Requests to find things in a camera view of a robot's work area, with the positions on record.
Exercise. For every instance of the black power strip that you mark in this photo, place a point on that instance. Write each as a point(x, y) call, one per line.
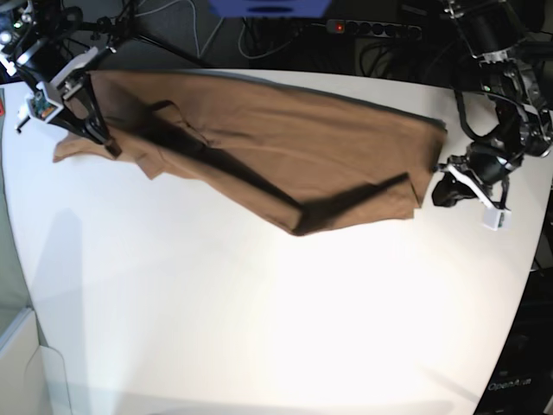
point(369, 29)

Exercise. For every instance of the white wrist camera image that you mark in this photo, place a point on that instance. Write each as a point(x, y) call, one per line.
point(45, 103)
point(496, 219)

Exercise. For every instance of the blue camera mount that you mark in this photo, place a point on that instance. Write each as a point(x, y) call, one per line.
point(270, 8)

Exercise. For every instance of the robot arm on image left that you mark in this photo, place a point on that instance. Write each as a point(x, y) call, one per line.
point(33, 34)

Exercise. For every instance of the brown T-shirt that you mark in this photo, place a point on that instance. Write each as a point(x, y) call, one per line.
point(303, 160)

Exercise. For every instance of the black OpenArm base box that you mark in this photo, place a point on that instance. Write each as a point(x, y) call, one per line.
point(521, 382)

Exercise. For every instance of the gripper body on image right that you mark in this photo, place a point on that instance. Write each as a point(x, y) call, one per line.
point(488, 178)

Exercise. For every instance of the black tripod stand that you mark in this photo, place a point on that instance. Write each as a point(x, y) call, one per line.
point(124, 28)

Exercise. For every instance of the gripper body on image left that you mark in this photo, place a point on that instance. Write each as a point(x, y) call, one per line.
point(68, 83)

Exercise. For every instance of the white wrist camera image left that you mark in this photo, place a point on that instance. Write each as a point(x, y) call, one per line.
point(45, 103)

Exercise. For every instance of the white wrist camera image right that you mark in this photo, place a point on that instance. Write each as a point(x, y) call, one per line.
point(496, 219)

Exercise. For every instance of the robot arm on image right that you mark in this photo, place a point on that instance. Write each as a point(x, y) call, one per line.
point(506, 56)

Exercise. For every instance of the white bin at left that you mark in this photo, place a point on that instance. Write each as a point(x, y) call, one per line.
point(33, 376)

